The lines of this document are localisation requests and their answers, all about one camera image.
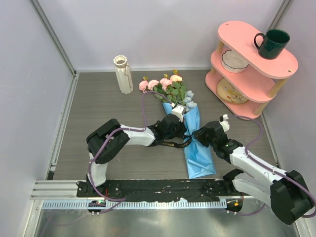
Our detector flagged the black gold-lettered ribbon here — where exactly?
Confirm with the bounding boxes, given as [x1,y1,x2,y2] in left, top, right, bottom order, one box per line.
[149,135,192,148]

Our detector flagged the blue wrapping paper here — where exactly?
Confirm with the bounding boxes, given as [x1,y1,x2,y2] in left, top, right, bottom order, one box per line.
[161,102,217,179]

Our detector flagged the pink rose flower bunch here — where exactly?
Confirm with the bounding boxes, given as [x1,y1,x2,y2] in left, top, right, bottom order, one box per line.
[139,69,186,105]

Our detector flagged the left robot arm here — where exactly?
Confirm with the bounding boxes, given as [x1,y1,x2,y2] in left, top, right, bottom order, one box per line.
[86,114,187,197]

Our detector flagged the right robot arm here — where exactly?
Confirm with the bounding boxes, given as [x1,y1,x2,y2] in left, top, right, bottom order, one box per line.
[193,120,316,225]

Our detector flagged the pale blue hydrangea flowers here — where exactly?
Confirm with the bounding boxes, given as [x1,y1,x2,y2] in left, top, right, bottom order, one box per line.
[183,90,197,112]

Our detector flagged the white ribbed ceramic vase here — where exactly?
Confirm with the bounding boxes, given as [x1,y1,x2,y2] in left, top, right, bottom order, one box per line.
[113,55,133,94]

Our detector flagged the floral yellow plate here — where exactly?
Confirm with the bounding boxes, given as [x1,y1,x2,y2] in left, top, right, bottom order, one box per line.
[217,78,248,104]

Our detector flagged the pink three-tier shelf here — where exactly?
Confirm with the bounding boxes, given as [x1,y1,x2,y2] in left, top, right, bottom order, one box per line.
[205,21,298,119]

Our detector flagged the white scalloped bowl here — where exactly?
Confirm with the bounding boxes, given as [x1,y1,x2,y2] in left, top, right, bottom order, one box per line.
[222,50,249,73]

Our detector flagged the dark green mug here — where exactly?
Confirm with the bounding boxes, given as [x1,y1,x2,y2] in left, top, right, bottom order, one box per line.
[254,29,290,60]

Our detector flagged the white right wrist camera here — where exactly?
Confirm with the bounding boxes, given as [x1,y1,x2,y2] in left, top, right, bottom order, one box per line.
[219,114,230,132]

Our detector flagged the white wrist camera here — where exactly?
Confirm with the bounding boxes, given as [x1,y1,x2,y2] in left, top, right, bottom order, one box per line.
[219,114,230,132]
[169,103,186,122]

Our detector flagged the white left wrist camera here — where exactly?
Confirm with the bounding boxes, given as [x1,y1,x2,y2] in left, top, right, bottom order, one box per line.
[169,103,186,122]

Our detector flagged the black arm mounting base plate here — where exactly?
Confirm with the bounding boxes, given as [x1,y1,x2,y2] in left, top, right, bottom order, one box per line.
[76,179,241,202]

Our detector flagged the slotted grey cable duct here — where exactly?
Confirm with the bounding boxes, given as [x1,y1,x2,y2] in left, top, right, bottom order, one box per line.
[42,198,227,210]

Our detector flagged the aluminium frame rail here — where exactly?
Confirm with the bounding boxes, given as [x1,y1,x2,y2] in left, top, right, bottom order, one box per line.
[31,180,86,200]

